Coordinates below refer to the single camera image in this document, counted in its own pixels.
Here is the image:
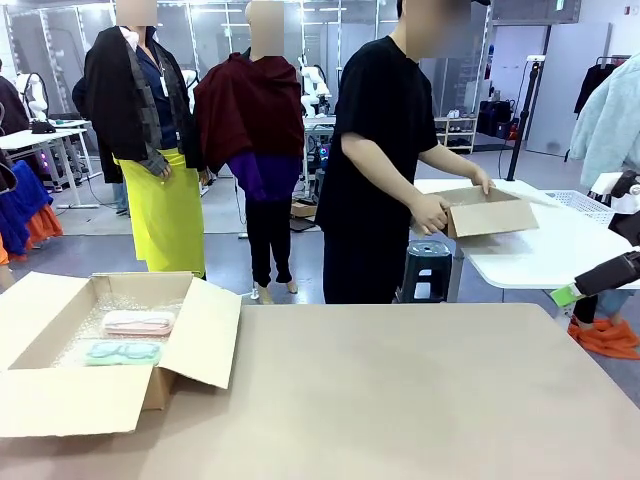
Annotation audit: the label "white side table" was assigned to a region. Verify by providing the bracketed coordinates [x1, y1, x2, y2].
[414, 177, 634, 304]

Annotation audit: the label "white desk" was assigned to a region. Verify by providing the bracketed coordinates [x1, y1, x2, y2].
[0, 127, 101, 209]

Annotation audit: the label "large open cardboard box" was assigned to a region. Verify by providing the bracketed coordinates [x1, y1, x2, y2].
[0, 271, 243, 440]

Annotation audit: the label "person's right hand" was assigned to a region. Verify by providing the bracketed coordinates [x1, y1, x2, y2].
[408, 193, 454, 238]

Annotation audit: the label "mint green glasses case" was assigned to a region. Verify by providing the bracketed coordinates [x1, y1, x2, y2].
[83, 340, 164, 366]

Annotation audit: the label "person's left forearm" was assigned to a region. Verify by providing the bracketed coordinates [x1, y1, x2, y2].
[419, 142, 481, 184]

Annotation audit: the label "clear bubble wrap sheet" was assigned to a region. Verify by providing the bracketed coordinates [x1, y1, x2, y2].
[49, 292, 184, 369]

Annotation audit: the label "dark green plastic stool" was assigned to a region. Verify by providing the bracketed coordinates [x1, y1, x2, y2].
[397, 239, 454, 304]

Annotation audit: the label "pink glasses case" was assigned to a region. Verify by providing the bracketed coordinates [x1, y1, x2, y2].
[101, 309, 176, 336]

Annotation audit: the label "small cardboard box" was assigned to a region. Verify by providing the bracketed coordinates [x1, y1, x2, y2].
[427, 185, 561, 239]

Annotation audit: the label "mannequin with maroon shawl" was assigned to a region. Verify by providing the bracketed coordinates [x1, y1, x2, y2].
[192, 0, 306, 306]

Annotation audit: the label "mannequin with yellow skirt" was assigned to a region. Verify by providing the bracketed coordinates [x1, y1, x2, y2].
[72, 0, 209, 281]

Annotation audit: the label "black tripod pole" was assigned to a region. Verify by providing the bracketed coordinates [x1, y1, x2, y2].
[504, 57, 546, 182]

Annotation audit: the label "orange cloth pile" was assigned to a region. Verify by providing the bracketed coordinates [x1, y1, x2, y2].
[567, 317, 640, 361]

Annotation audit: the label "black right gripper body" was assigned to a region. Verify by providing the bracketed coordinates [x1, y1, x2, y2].
[573, 249, 640, 300]

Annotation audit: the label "clothes rack with dark garment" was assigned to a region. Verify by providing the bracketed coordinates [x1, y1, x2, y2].
[573, 55, 632, 116]

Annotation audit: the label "white plastic mesh basket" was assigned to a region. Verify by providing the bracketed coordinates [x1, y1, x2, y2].
[544, 189, 616, 226]

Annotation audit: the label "person in black t-shirt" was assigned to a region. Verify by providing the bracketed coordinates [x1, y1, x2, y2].
[314, 0, 494, 305]

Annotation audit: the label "white shoe shelf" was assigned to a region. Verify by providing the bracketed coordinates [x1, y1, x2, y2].
[433, 115, 479, 155]

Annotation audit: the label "blue hanging garment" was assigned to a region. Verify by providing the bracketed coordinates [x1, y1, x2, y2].
[0, 159, 54, 259]

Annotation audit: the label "orange hanging garment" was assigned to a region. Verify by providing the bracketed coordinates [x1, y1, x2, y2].
[24, 204, 65, 251]

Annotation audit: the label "light blue fluffy coat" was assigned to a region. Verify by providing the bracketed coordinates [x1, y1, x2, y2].
[567, 49, 640, 189]

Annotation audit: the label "person's right forearm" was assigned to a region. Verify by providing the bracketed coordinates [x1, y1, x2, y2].
[342, 132, 441, 216]

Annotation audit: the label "black bags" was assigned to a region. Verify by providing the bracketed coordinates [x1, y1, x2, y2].
[477, 98, 514, 137]

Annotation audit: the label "person's left hand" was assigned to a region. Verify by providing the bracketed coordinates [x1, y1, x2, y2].
[472, 167, 497, 197]

